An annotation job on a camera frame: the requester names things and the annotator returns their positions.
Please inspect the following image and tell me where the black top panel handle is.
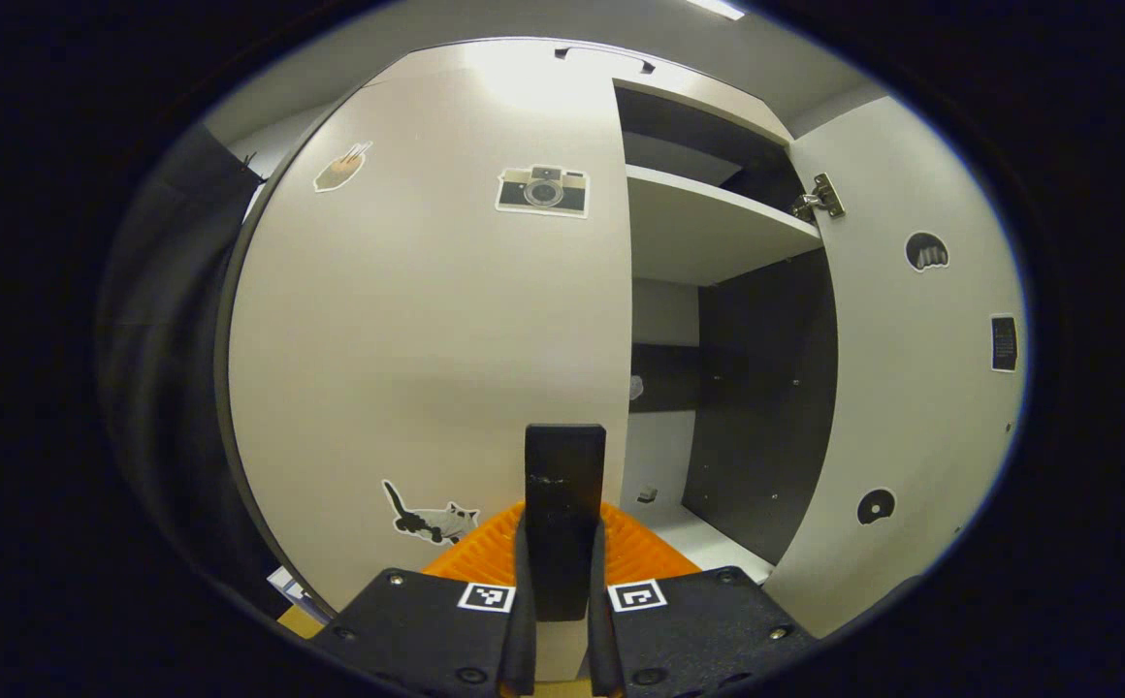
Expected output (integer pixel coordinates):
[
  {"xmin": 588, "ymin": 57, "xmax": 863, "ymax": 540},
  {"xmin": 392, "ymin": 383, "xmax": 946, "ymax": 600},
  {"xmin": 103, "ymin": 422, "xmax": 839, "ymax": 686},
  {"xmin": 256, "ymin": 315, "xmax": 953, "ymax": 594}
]
[{"xmin": 555, "ymin": 46, "xmax": 657, "ymax": 76}]

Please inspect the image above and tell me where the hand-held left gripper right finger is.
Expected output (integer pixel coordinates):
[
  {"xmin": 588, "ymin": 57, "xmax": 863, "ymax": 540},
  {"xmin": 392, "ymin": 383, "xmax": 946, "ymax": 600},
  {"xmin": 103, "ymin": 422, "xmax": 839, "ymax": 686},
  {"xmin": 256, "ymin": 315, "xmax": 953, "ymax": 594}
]
[{"xmin": 587, "ymin": 499, "xmax": 820, "ymax": 698}]

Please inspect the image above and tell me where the black backdrop cloth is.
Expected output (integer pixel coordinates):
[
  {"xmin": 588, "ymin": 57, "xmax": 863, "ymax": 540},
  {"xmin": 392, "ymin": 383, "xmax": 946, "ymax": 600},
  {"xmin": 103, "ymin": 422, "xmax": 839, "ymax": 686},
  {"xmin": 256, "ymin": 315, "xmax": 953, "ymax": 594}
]
[{"xmin": 97, "ymin": 126, "xmax": 282, "ymax": 602}]

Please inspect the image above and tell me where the beige cabinet top panel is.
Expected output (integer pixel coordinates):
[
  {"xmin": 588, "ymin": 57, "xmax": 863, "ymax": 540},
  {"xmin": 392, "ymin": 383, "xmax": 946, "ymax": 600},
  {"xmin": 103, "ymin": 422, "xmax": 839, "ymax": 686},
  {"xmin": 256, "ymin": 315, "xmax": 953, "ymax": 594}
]
[{"xmin": 369, "ymin": 37, "xmax": 794, "ymax": 146}]

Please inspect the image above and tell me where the black door handle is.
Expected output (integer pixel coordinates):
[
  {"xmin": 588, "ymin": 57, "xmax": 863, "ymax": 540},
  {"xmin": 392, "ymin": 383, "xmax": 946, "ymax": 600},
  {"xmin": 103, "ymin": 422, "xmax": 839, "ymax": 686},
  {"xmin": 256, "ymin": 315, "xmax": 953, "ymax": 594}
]
[{"xmin": 524, "ymin": 424, "xmax": 608, "ymax": 622}]

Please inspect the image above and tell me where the metal door hinge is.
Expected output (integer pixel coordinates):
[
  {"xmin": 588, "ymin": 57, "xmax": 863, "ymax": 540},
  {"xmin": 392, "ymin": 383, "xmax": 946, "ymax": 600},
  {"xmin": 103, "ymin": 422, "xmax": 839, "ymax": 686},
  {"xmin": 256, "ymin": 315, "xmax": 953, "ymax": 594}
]
[{"xmin": 792, "ymin": 173, "xmax": 847, "ymax": 224}]

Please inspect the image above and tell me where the beige double-door shoe cabinet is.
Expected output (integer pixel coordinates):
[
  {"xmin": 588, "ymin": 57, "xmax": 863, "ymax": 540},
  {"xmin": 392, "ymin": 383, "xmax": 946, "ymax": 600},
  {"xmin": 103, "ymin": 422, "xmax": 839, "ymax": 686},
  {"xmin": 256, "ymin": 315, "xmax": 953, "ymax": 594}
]
[{"xmin": 213, "ymin": 37, "xmax": 840, "ymax": 621}]

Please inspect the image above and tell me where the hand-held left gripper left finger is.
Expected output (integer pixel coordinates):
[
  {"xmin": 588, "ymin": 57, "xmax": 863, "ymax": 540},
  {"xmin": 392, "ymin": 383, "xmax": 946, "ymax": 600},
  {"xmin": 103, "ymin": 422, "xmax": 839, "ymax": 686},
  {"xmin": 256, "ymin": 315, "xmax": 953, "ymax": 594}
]
[{"xmin": 305, "ymin": 499, "xmax": 536, "ymax": 698}]

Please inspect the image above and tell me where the white cabinet inner shelf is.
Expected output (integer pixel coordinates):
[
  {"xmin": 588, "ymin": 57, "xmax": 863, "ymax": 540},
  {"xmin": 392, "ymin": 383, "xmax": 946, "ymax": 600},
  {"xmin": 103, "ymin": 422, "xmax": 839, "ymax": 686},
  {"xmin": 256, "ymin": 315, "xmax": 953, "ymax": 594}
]
[{"xmin": 626, "ymin": 165, "xmax": 823, "ymax": 287}]

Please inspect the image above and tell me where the beige cabinet door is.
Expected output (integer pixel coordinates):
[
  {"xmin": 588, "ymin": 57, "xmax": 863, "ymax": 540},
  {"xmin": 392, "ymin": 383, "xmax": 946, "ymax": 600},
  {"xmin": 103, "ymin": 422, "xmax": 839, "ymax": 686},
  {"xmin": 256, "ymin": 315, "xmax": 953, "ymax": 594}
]
[
  {"xmin": 764, "ymin": 95, "xmax": 1029, "ymax": 641},
  {"xmin": 228, "ymin": 44, "xmax": 633, "ymax": 680}
]

